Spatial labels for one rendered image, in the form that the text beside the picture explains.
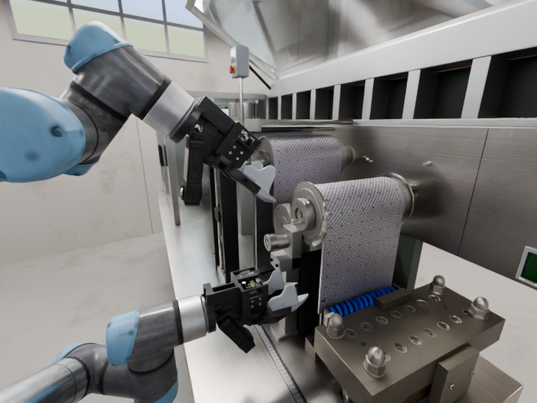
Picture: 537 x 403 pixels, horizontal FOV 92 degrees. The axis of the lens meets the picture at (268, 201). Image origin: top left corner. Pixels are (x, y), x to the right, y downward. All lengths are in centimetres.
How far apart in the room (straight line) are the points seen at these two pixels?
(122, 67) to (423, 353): 68
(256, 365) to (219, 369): 9
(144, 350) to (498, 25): 87
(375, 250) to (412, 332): 18
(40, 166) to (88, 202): 340
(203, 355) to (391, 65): 91
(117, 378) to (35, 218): 327
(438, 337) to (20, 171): 70
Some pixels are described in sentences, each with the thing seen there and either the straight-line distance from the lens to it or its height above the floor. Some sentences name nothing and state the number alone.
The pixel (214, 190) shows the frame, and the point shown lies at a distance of 93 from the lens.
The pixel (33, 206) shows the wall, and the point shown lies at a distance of 373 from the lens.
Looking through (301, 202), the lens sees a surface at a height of 128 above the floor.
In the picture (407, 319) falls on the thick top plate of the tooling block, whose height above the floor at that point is 103.
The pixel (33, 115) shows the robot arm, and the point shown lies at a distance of 28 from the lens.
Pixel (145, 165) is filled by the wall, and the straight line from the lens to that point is 361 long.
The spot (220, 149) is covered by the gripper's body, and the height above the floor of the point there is 141.
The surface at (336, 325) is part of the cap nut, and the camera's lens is 59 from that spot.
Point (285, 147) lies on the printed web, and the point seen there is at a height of 138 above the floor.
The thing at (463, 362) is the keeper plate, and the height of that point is 102.
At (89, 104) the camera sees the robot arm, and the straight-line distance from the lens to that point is 41.
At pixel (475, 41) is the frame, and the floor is 161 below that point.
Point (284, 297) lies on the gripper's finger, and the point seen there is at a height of 112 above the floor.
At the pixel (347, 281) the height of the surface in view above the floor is 109.
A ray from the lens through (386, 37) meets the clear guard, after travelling 93.
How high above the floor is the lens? 145
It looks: 17 degrees down
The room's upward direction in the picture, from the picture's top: straight up
